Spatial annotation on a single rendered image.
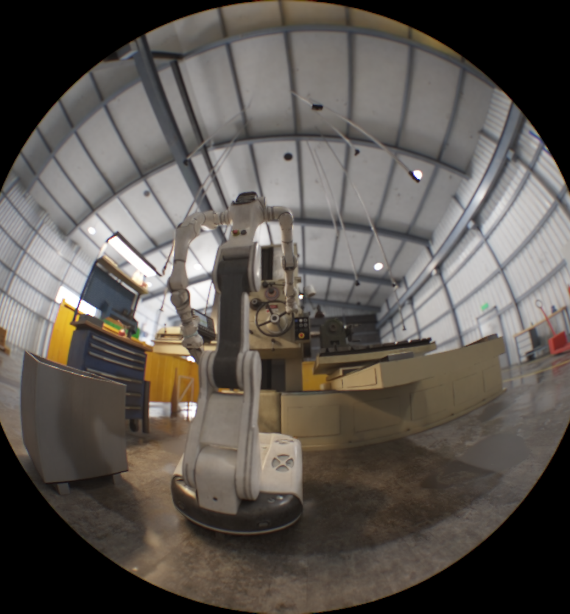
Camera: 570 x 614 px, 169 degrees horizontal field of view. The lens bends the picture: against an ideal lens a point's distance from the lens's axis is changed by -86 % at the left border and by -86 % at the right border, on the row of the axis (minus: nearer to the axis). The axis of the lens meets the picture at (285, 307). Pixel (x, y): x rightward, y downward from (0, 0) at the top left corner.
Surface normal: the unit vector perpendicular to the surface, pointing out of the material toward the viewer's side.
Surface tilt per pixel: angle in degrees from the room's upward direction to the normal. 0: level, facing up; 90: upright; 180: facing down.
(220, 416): 63
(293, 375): 90
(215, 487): 90
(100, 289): 90
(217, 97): 169
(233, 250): 124
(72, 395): 90
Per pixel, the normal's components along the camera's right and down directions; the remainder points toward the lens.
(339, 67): -0.18, 0.90
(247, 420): -0.06, -0.74
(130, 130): 0.20, 0.88
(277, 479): -0.04, -0.97
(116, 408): 1.00, -0.05
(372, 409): -0.10, -0.41
